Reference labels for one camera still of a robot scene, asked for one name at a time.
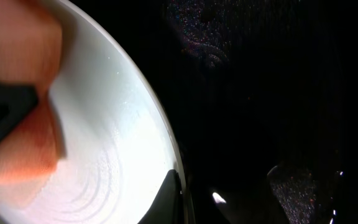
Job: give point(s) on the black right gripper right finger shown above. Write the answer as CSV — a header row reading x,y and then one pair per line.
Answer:
x,y
167,207

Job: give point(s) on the orange green sponge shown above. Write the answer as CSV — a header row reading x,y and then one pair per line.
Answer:
x,y
30,52

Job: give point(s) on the light green plate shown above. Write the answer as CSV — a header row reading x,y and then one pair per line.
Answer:
x,y
118,142

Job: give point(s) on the round black tray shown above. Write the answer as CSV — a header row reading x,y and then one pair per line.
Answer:
x,y
262,97

